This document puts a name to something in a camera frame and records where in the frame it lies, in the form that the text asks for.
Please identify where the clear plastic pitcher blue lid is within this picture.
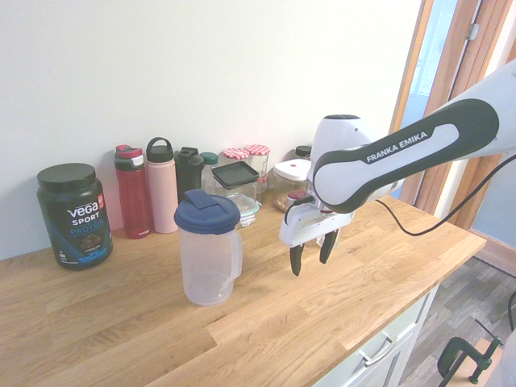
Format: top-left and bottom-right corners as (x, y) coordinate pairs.
(173, 188), (243, 307)

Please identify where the black shaker bottle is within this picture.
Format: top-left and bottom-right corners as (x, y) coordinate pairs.
(174, 147), (205, 205)

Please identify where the clear bottle green cap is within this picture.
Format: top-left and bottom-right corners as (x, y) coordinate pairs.
(199, 152), (219, 195)

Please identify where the wooden door frame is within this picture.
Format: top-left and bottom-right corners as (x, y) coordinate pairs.
(389, 0), (516, 279)

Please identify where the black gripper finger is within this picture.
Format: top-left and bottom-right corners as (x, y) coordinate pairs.
(318, 229), (342, 265)
(289, 243), (305, 277)

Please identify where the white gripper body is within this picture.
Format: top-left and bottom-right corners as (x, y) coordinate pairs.
(280, 197), (356, 248)

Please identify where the square container black lid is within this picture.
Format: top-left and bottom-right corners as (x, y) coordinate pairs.
(211, 162), (260, 202)

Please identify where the metal cabinet drawer handle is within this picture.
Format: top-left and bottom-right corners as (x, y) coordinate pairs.
(357, 335), (398, 367)

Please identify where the red water bottle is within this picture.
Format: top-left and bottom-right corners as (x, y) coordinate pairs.
(114, 144), (155, 240)

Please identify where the cereal container white lid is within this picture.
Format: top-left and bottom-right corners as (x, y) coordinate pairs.
(273, 159), (312, 213)

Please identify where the tall jar red checked lid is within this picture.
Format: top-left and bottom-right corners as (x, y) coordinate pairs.
(223, 148), (249, 167)
(244, 144), (272, 190)

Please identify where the black Vega protein tub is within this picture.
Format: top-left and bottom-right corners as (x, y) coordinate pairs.
(35, 162), (114, 272)

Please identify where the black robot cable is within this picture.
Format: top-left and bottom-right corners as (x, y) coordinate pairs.
(377, 152), (516, 238)

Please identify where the green metal clamp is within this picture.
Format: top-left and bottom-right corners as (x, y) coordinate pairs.
(437, 336), (503, 387)

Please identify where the glass food container teal lid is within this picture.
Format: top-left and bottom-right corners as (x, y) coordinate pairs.
(225, 193), (262, 229)

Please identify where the pink bottle black cap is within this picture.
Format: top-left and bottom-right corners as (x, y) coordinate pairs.
(145, 136), (180, 235)

